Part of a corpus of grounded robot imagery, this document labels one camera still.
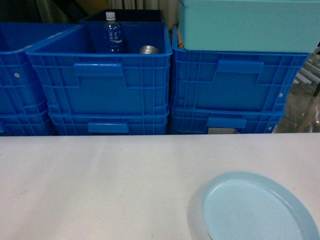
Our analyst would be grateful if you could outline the blue crate upper right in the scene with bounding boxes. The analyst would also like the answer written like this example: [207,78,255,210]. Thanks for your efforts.
[170,27,309,113]

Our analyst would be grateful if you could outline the blue crate lower right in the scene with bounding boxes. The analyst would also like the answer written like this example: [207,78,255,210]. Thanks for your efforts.
[170,107,285,135]

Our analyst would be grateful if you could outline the expandable roller conveyor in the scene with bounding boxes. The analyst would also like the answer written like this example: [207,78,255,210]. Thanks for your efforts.
[295,53,320,86]

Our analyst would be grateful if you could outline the blue crate lower middle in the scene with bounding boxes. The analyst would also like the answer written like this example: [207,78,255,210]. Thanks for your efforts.
[48,109,169,136]

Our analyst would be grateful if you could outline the light blue round tray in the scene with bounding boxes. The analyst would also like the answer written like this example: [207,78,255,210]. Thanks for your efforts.
[201,172,320,240]

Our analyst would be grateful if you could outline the blue crate lower left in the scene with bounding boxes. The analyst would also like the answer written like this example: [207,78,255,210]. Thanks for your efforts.
[0,110,58,137]

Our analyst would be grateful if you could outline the teal plastic box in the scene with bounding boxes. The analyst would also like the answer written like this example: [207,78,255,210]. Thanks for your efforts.
[179,0,320,54]

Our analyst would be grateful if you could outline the blue crate with bottle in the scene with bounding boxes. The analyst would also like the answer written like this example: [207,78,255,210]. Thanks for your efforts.
[26,22,172,116]

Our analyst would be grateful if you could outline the silver metal can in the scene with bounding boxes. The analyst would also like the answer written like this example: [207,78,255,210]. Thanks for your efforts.
[139,45,161,55]

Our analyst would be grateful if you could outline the clear water bottle blue label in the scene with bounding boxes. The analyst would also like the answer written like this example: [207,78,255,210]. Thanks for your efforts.
[103,11,124,54]

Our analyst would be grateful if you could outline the blue crate upper left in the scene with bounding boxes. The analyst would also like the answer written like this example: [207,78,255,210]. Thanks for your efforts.
[0,22,75,115]

